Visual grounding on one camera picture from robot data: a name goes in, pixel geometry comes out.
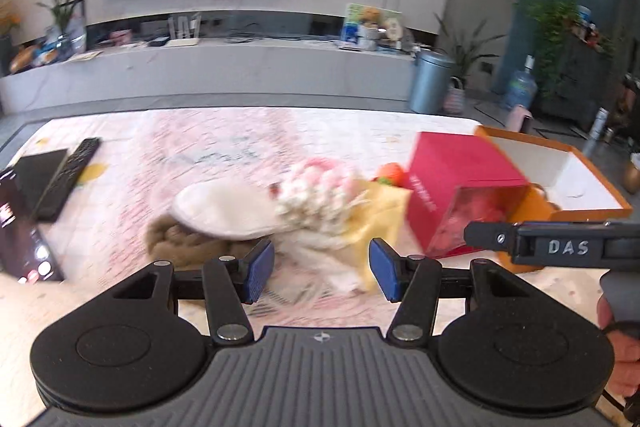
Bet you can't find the hanging green vine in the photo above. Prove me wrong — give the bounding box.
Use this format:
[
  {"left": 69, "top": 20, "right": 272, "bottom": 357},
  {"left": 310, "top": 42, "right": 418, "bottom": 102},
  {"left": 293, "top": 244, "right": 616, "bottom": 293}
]
[{"left": 519, "top": 0, "right": 582, "bottom": 98}]

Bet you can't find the blue trash can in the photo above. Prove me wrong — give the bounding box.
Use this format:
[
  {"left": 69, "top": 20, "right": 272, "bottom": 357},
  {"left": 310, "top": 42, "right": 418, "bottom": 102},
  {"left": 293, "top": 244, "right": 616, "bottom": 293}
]
[{"left": 408, "top": 48, "right": 456, "bottom": 114}]

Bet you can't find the long-leaf potted plant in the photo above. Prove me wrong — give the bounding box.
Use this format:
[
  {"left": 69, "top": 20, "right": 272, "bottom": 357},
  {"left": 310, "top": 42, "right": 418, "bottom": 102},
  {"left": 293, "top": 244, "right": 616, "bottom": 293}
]
[{"left": 434, "top": 14, "right": 507, "bottom": 88}]

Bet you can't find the blue water jug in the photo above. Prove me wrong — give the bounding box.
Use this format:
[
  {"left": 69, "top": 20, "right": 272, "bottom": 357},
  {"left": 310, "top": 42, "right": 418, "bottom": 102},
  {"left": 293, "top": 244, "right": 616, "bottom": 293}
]
[{"left": 503, "top": 55, "right": 539, "bottom": 109}]

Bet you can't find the black remote control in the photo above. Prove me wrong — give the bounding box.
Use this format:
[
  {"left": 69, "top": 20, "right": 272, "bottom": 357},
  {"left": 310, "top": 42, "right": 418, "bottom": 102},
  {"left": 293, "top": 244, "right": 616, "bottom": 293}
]
[{"left": 32, "top": 137, "right": 103, "bottom": 223}]

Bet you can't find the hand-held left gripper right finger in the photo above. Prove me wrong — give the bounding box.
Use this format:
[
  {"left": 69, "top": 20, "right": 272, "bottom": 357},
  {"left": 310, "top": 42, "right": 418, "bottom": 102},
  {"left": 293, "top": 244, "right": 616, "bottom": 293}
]
[{"left": 368, "top": 238, "right": 537, "bottom": 344}]

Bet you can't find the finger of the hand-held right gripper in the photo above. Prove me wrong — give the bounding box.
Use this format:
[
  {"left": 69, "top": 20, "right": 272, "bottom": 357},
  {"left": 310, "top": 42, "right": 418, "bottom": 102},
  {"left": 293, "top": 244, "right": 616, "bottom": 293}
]
[{"left": 464, "top": 219, "right": 521, "bottom": 254}]

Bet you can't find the white television cabinet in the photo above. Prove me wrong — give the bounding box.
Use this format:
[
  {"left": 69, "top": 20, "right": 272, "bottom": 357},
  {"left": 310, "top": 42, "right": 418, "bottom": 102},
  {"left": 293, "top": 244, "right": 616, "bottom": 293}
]
[{"left": 0, "top": 38, "right": 420, "bottom": 116}]

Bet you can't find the orange cardboard box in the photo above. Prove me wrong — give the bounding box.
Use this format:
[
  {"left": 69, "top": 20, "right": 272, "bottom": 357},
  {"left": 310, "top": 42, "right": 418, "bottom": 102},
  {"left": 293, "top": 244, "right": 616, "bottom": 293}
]
[{"left": 474, "top": 125, "right": 634, "bottom": 274}]

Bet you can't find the teddy bear gift set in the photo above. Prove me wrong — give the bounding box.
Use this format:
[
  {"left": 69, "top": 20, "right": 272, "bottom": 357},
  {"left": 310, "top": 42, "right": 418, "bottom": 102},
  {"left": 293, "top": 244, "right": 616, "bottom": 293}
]
[{"left": 342, "top": 3, "right": 404, "bottom": 51}]

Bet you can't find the white router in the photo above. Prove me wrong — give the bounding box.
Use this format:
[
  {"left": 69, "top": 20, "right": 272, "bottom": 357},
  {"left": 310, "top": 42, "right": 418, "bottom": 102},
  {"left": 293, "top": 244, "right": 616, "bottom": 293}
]
[{"left": 166, "top": 14, "right": 202, "bottom": 47}]

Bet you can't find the orange plush carrot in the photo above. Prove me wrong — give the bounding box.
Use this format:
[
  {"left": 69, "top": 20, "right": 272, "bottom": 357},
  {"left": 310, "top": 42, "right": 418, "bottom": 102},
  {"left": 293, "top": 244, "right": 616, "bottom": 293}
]
[{"left": 374, "top": 162, "right": 409, "bottom": 188}]

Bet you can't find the dark grey cabinet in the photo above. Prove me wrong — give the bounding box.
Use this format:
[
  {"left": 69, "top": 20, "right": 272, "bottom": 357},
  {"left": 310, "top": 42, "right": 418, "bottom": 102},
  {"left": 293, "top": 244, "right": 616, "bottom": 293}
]
[{"left": 539, "top": 34, "right": 617, "bottom": 128}]

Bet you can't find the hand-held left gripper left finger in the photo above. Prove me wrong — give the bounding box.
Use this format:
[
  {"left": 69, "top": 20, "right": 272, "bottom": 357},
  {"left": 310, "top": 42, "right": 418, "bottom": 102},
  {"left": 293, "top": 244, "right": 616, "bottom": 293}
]
[{"left": 102, "top": 239, "right": 276, "bottom": 345}]

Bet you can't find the pink handbag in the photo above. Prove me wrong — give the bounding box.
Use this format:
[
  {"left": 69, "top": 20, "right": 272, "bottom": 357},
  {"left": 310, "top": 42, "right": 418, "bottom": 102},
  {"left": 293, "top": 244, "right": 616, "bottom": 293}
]
[{"left": 443, "top": 76, "right": 466, "bottom": 116}]

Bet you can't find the yellow cloth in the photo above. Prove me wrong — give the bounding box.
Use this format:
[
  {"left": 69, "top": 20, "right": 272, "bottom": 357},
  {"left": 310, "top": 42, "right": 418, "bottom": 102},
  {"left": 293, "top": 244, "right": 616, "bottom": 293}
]
[{"left": 344, "top": 179, "right": 414, "bottom": 294}]

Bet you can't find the white fluffy cloth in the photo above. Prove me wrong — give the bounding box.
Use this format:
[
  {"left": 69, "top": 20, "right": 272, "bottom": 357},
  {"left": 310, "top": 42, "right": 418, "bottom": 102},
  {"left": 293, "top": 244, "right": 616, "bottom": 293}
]
[{"left": 272, "top": 227, "right": 372, "bottom": 294}]

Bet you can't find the black smartphone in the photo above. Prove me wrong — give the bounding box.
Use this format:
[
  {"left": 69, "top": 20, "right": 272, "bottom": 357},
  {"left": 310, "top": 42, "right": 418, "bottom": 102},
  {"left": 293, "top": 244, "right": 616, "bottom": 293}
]
[{"left": 0, "top": 167, "right": 66, "bottom": 284}]

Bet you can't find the potted plant in glass vase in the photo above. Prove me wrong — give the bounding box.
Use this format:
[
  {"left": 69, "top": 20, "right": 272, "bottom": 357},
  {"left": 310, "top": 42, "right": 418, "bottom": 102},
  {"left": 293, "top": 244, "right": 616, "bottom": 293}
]
[{"left": 36, "top": 0, "right": 94, "bottom": 54}]

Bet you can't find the black notebook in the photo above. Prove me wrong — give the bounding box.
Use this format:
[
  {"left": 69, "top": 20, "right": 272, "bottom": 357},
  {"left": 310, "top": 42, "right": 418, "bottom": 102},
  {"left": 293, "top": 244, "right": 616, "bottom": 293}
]
[{"left": 12, "top": 148, "right": 69, "bottom": 208}]

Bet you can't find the brown plush toy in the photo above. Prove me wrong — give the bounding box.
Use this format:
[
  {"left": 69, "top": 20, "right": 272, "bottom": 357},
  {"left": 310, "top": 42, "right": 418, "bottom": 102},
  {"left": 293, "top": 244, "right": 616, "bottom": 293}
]
[{"left": 144, "top": 213, "right": 262, "bottom": 271}]

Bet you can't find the person's right hand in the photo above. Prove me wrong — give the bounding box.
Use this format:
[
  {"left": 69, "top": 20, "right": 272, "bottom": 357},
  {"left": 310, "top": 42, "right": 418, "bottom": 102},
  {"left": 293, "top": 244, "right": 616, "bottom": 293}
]
[{"left": 597, "top": 293, "right": 640, "bottom": 399}]

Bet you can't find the pink stool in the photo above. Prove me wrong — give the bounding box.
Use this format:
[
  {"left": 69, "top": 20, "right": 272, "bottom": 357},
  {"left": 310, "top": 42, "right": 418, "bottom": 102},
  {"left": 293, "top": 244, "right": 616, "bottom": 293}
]
[{"left": 505, "top": 104, "right": 534, "bottom": 133}]

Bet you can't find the red box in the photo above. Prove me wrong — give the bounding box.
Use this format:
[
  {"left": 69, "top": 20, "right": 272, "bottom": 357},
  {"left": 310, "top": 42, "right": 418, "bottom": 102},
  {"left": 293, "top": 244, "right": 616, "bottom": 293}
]
[{"left": 404, "top": 131, "right": 532, "bottom": 259}]

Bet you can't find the pink white plush toy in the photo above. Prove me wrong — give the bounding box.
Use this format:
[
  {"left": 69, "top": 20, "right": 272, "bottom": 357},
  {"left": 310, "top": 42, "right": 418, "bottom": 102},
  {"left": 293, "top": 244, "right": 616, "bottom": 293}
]
[{"left": 274, "top": 158, "right": 369, "bottom": 234}]

